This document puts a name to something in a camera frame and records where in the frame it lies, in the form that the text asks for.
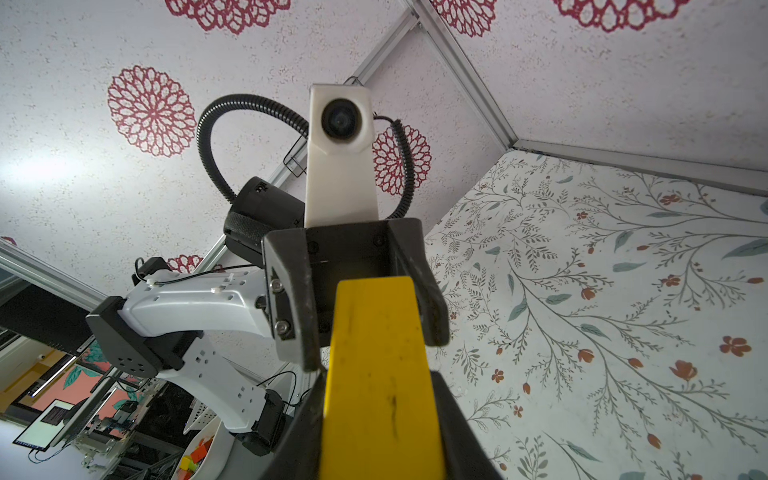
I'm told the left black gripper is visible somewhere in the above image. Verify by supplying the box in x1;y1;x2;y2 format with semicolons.
262;218;450;371

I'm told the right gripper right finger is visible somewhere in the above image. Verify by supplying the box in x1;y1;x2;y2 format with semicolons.
430;371;502;480

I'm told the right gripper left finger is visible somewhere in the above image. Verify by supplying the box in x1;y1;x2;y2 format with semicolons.
261;369;327;480

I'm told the yellow triangle wood block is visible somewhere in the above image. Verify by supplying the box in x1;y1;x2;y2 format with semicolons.
319;277;447;479

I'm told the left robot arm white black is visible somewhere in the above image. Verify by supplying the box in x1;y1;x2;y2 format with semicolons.
87;176;449;455

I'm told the computer monitor outside cell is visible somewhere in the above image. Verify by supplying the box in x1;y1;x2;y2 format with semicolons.
13;400;74;451

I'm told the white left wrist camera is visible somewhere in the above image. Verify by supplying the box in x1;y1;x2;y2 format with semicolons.
304;84;379;228

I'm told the black wire wall basket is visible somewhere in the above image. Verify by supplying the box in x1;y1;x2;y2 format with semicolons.
283;136;307;178

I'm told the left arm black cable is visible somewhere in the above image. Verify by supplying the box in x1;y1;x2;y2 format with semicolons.
196;92;417;221

